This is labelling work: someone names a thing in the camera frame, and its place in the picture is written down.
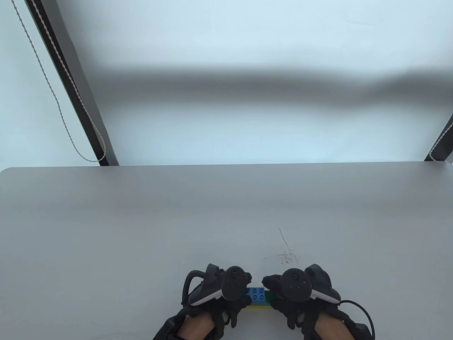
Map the person's right hand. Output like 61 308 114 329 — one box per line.
262 275 346 333

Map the person's left hand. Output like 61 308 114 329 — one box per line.
182 271 253 329

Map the green lego brick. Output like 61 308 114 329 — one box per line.
251 291 275 306

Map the blue lego brick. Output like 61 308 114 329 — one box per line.
245 287 266 302

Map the person's left forearm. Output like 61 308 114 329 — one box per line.
177 314 217 340

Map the person's right forearm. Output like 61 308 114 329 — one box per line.
312 313 351 340

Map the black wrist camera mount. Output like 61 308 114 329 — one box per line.
350 321 376 340
152 312 187 340

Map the black cable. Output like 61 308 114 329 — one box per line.
339 300 376 335

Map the white twisted cord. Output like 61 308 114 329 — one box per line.
11 0 107 163
428 114 453 164

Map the black frame post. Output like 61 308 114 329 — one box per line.
25 0 119 167
424 113 453 163

